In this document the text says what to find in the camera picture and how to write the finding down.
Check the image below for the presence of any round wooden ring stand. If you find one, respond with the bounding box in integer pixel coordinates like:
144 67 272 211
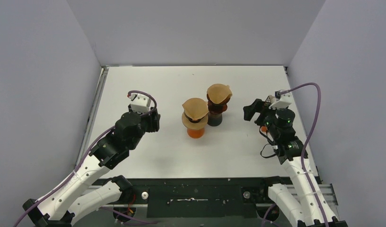
182 113 209 130

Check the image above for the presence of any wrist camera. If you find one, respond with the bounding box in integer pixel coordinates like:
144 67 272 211
268 90 293 110
128 93 151 114

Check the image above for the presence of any purple cable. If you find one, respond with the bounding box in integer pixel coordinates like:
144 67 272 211
12 90 159 227
261 82 330 227

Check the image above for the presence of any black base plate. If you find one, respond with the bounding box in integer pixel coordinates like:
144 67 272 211
69 177 307 219

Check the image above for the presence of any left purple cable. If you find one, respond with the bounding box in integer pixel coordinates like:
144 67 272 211
12 90 159 227

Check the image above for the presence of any orange translucent dripper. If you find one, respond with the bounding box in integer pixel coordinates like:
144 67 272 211
186 127 205 139

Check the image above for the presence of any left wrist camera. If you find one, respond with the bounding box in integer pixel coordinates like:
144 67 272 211
128 93 151 114

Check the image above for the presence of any amber plastic coffee dripper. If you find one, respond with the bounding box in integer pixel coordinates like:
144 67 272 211
207 95 231 114

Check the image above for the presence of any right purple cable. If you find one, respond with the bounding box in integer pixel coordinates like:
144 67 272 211
261 82 330 227

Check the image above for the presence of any brown paper coffee filter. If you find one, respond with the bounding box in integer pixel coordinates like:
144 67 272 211
207 84 233 104

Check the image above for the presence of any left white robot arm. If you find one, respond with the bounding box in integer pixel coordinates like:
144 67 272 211
23 107 160 227

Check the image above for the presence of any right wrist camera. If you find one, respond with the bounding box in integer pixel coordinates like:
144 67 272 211
268 90 293 110

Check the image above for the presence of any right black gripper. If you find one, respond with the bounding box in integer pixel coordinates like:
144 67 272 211
243 99 279 139

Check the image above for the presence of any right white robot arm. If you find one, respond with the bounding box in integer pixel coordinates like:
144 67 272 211
243 99 347 227

